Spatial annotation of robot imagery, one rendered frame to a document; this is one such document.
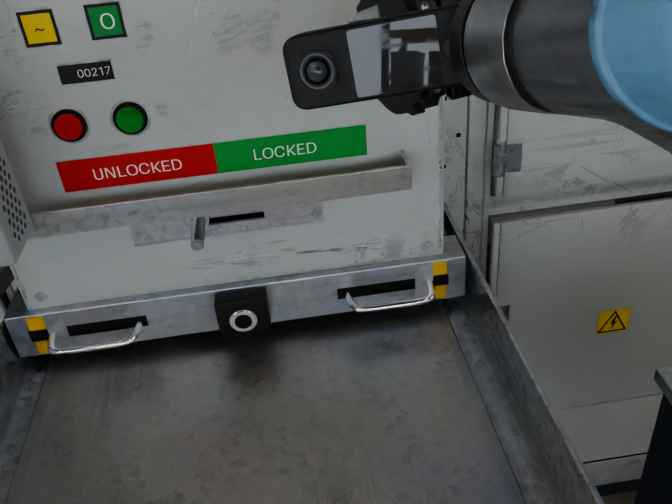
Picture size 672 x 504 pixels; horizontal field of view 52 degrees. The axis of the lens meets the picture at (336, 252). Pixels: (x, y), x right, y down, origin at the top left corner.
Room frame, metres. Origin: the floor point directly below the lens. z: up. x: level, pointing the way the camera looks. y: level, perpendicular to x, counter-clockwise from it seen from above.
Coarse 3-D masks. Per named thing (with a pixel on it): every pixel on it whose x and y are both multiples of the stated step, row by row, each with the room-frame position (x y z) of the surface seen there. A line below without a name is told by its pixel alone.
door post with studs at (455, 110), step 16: (448, 112) 0.95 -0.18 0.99; (464, 112) 0.95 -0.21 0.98; (448, 128) 0.95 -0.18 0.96; (464, 128) 0.95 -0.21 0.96; (448, 144) 0.95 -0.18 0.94; (464, 144) 0.95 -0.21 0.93; (448, 160) 0.95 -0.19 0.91; (448, 176) 0.95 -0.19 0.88; (448, 192) 0.95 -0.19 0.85; (448, 208) 0.95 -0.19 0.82
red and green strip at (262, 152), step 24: (216, 144) 0.66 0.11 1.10; (240, 144) 0.66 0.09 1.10; (264, 144) 0.66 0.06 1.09; (288, 144) 0.66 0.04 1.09; (312, 144) 0.67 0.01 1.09; (336, 144) 0.67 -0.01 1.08; (360, 144) 0.67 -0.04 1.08; (72, 168) 0.65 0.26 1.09; (96, 168) 0.65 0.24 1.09; (120, 168) 0.65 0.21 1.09; (144, 168) 0.65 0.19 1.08; (168, 168) 0.66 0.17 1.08; (192, 168) 0.66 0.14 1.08; (216, 168) 0.66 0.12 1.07; (240, 168) 0.66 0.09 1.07
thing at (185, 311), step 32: (448, 256) 0.67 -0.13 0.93; (192, 288) 0.65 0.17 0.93; (224, 288) 0.65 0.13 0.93; (256, 288) 0.65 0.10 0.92; (288, 288) 0.65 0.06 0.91; (320, 288) 0.65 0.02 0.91; (352, 288) 0.66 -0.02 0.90; (384, 288) 0.66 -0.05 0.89; (448, 288) 0.67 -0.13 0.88; (64, 320) 0.63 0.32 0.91; (96, 320) 0.63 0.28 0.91; (128, 320) 0.64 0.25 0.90; (160, 320) 0.64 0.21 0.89; (192, 320) 0.64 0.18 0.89; (32, 352) 0.63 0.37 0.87
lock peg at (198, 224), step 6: (204, 216) 0.65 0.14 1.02; (192, 222) 0.65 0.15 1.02; (198, 222) 0.64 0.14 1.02; (204, 222) 0.64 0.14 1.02; (192, 228) 0.63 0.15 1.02; (198, 228) 0.63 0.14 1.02; (204, 228) 0.63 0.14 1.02; (192, 234) 0.62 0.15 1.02; (198, 234) 0.61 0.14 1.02; (204, 234) 0.62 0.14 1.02; (192, 240) 0.60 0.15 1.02; (198, 240) 0.60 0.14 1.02; (192, 246) 0.60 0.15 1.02; (198, 246) 0.60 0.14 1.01
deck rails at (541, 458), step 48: (480, 288) 0.63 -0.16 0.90; (0, 336) 0.61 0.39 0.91; (480, 336) 0.61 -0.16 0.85; (0, 384) 0.57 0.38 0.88; (480, 384) 0.53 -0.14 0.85; (528, 384) 0.48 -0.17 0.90; (0, 432) 0.53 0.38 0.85; (528, 432) 0.46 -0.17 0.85; (0, 480) 0.46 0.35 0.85; (528, 480) 0.40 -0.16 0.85; (576, 480) 0.36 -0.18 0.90
